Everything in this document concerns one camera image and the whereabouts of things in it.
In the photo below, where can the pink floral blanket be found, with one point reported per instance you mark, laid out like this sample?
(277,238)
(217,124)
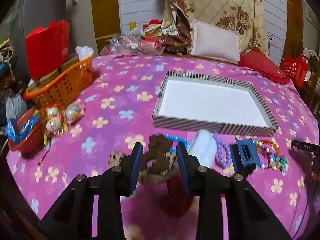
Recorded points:
(125,85)

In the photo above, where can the white pillow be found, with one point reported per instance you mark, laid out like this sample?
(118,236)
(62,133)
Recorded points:
(215,41)

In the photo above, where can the brown floral quilt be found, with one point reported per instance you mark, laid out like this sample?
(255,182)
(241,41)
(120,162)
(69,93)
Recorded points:
(178,30)

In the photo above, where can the blue hair claw clip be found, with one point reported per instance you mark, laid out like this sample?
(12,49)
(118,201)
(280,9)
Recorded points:
(252,152)

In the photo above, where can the leopard print hair accessory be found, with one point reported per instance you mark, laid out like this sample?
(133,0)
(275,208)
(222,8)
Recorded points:
(115,157)

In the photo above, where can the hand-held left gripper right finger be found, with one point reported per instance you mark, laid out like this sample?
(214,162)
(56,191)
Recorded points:
(184,165)

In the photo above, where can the red gift bag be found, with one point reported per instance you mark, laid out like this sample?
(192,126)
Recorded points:
(47,47)

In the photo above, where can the red plastic bowl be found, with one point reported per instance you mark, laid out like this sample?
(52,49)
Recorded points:
(27,142)

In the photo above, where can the brown plush hair bow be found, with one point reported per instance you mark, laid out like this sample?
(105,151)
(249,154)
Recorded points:
(157,150)

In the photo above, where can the red shopping bag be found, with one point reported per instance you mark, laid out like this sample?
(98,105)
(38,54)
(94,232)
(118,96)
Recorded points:
(295,70)

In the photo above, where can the white plastic bag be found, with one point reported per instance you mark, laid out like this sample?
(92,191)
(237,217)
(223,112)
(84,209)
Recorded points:
(84,51)

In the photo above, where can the grey refrigerator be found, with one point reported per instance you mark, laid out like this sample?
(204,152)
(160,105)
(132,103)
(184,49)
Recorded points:
(42,5)

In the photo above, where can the orange plastic basket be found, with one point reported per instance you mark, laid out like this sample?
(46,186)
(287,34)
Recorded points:
(67,82)

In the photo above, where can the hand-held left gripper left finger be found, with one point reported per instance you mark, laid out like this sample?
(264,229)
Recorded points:
(136,156)

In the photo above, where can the grey cloth bag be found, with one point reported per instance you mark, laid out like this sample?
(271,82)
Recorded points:
(15,108)

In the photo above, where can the striped shallow cardboard box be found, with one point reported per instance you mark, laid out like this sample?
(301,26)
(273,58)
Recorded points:
(210,100)

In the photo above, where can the red cushion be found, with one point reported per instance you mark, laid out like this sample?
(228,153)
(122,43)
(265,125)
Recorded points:
(262,65)

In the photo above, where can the red satin hair bow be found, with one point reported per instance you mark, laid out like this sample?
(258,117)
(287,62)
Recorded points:
(177,200)

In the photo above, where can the pile of clear plastic bags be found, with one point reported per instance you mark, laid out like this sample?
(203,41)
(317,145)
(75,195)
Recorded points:
(125,41)

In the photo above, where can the red and white plush toy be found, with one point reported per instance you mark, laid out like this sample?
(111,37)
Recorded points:
(153,26)

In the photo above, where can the white fluffy hair clip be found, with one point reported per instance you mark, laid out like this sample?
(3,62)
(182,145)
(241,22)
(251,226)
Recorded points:
(203,145)

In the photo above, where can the cream floral quilt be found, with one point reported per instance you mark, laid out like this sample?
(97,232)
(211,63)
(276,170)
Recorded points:
(220,2)

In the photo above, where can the wooden rack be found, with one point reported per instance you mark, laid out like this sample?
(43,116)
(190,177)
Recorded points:
(312,80)

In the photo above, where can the white round ornament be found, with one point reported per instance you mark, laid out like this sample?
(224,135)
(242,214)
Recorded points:
(53,125)
(52,111)
(73,112)

